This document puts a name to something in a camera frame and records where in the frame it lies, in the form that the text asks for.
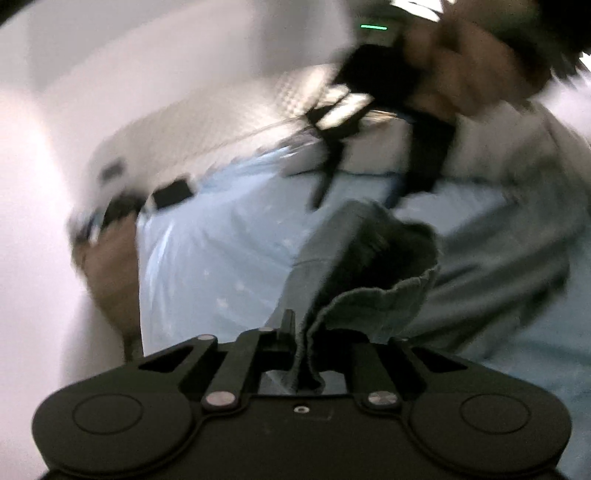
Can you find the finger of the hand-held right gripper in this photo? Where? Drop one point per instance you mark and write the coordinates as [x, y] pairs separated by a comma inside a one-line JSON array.
[[328, 170]]

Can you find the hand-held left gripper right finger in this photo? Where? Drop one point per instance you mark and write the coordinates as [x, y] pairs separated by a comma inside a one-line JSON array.
[[362, 367]]

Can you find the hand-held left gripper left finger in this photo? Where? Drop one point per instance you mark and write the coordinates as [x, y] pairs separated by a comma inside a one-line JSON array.
[[287, 334]]

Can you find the person's right hand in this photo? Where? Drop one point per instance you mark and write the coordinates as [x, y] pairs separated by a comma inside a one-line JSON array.
[[471, 64]]

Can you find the bed with light blue sheet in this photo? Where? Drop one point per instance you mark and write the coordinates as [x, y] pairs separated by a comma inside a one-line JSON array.
[[207, 263]]

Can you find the white quilted headboard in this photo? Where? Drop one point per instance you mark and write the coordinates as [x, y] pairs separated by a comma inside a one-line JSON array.
[[221, 120]]

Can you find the wooden nightstand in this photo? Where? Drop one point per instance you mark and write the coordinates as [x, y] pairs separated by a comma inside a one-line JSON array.
[[111, 281]]

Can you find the grey duvet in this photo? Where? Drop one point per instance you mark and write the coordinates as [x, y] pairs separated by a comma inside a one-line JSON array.
[[512, 221]]

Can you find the clutter on bedside unit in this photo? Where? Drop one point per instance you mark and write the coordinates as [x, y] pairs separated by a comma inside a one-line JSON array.
[[121, 208]]

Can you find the grey wall switch panel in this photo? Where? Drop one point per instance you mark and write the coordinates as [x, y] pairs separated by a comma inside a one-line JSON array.
[[113, 170]]

